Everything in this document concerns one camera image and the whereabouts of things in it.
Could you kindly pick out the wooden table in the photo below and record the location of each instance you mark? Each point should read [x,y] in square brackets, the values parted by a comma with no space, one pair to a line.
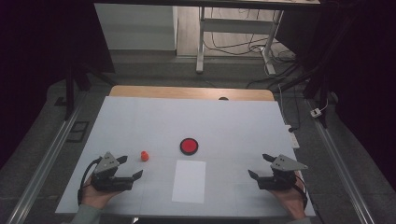
[186,92]

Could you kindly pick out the person's right hand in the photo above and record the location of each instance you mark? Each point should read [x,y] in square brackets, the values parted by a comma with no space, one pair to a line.
[294,203]

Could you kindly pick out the aluminium floor rail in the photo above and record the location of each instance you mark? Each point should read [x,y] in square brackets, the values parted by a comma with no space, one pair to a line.
[339,163]
[46,163]

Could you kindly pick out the person's left hand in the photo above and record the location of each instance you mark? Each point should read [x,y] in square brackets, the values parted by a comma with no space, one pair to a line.
[93,199]

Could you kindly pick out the white cabinet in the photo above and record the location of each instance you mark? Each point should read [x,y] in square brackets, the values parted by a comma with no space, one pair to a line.
[137,28]

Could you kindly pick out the small white plug adapter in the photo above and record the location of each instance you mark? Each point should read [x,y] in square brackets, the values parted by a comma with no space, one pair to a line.
[316,112]

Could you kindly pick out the white power strip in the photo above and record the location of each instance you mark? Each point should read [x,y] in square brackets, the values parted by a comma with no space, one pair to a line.
[293,138]

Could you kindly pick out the black metal stand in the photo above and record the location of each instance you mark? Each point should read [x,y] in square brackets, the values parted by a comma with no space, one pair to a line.
[70,93]
[323,93]

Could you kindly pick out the round red ink pad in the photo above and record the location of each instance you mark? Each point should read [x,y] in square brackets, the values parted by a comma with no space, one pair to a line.
[189,146]

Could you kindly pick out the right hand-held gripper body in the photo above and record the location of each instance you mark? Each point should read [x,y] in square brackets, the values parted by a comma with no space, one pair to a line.
[280,182]

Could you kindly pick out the white desk frame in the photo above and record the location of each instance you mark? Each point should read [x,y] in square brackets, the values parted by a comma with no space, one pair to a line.
[236,26]

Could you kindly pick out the small red ball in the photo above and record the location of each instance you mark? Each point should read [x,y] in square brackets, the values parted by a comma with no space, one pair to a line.
[144,156]

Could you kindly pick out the white paper sheet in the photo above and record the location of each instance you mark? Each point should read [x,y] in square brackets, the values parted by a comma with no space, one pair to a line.
[189,182]

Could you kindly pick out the large white board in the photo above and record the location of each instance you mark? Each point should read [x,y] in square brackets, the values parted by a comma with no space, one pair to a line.
[193,121]

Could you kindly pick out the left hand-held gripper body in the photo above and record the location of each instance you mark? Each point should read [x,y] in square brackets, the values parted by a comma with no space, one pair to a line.
[107,182]

